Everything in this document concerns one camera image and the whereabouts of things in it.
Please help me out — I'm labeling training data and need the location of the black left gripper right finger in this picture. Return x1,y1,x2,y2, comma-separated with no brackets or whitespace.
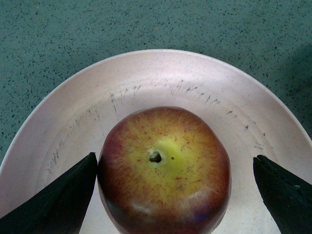
253,155,312,234

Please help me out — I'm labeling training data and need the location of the pink plate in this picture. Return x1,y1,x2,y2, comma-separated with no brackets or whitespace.
0,50,312,234

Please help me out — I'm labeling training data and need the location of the red yellow apple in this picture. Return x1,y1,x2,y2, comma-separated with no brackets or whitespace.
97,107,231,234

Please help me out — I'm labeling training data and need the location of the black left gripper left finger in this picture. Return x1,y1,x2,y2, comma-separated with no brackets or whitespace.
0,152,98,234

